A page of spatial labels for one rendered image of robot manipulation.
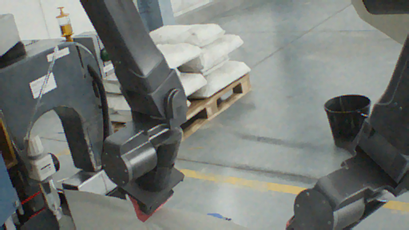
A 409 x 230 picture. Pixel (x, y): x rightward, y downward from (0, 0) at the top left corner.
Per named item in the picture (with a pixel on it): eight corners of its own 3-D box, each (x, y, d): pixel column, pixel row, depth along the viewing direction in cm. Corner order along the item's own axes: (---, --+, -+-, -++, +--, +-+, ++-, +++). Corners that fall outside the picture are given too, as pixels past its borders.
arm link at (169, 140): (192, 128, 83) (164, 109, 85) (160, 146, 78) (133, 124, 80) (182, 162, 87) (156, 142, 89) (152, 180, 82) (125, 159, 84)
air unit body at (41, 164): (73, 208, 99) (49, 130, 94) (54, 220, 96) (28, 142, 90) (58, 203, 102) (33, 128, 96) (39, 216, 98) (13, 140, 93)
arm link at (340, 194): (442, 159, 58) (386, 109, 62) (386, 187, 51) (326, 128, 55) (387, 228, 65) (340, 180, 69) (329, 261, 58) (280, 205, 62)
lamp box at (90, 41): (117, 71, 114) (108, 29, 111) (102, 79, 111) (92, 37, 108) (93, 71, 119) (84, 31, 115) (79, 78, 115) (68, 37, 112)
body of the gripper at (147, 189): (115, 192, 87) (121, 158, 83) (153, 162, 95) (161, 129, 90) (146, 214, 85) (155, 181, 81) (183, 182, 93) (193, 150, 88)
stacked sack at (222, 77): (254, 74, 467) (251, 57, 462) (209, 104, 419) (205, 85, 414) (213, 73, 493) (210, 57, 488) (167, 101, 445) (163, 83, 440)
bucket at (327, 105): (380, 132, 344) (378, 95, 335) (364, 153, 323) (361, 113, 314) (338, 129, 362) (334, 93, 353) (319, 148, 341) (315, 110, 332)
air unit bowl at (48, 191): (65, 205, 98) (55, 176, 96) (53, 214, 96) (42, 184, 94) (55, 203, 100) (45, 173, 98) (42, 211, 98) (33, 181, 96)
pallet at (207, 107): (251, 89, 471) (248, 73, 466) (168, 152, 382) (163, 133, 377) (176, 87, 518) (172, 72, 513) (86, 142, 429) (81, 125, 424)
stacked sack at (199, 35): (230, 37, 453) (227, 19, 448) (199, 53, 422) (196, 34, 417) (168, 38, 494) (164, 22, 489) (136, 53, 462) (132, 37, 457)
